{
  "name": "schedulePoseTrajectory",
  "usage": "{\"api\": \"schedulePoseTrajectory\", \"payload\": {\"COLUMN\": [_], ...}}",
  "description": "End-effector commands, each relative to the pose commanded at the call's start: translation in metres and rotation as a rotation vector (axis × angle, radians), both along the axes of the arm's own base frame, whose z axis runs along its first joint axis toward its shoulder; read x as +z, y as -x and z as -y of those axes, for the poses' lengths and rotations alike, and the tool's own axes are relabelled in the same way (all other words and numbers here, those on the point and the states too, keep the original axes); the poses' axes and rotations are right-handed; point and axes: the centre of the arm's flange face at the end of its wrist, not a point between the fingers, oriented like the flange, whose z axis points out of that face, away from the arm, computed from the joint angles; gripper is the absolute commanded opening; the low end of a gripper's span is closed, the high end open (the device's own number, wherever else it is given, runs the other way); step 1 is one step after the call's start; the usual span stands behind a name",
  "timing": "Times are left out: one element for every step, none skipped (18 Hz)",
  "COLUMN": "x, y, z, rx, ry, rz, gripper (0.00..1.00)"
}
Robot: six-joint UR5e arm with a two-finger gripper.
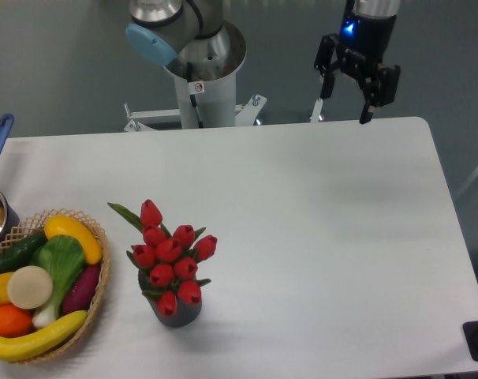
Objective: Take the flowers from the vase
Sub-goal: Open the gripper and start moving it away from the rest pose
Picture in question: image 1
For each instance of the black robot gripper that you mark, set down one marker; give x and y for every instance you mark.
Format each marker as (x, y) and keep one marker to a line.
(361, 43)

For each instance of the red tulip bouquet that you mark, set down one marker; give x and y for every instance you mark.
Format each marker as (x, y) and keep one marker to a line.
(166, 258)

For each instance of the dark grey ribbed vase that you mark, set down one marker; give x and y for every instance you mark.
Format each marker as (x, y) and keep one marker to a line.
(174, 308)

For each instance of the green bok choy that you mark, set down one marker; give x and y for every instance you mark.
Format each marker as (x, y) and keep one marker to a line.
(62, 257)

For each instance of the woven wicker basket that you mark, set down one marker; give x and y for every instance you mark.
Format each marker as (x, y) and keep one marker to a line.
(36, 223)

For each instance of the purple sweet potato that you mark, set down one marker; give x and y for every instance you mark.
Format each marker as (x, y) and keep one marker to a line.
(82, 292)

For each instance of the green cucumber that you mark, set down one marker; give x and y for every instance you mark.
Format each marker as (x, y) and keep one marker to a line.
(20, 253)

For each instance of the beige round disc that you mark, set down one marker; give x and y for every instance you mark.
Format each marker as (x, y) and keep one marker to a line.
(29, 287)

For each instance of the orange fruit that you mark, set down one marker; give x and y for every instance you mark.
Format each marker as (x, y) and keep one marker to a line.
(14, 321)

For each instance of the yellow banana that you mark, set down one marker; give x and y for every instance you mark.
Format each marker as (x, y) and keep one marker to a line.
(34, 344)

